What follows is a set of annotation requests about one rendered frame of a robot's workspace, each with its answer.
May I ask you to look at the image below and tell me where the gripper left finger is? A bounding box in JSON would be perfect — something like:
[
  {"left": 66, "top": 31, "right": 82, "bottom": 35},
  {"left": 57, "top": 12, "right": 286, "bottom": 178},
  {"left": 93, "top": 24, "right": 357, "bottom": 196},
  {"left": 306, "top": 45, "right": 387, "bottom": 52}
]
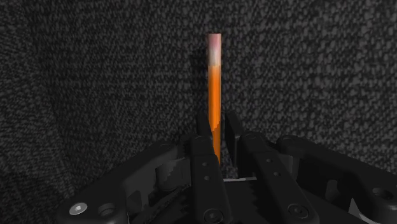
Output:
[{"left": 55, "top": 111, "right": 232, "bottom": 224}]

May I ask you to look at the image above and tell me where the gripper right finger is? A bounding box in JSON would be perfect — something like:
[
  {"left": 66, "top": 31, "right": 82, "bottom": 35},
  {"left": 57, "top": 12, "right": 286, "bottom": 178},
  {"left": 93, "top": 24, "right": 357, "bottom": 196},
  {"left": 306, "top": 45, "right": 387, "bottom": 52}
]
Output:
[{"left": 225, "top": 110, "right": 397, "bottom": 224}]

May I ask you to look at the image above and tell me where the orange pencil with pink eraser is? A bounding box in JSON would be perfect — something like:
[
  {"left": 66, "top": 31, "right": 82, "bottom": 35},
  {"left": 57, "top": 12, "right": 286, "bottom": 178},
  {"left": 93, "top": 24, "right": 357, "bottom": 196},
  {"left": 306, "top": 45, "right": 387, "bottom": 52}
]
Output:
[{"left": 207, "top": 32, "right": 223, "bottom": 165}]

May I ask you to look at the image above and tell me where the dark grey fabric sofa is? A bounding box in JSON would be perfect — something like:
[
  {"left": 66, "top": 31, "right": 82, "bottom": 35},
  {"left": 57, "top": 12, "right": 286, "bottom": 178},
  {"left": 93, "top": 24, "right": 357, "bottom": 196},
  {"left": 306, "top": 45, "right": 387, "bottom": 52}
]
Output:
[{"left": 0, "top": 0, "right": 397, "bottom": 224}]

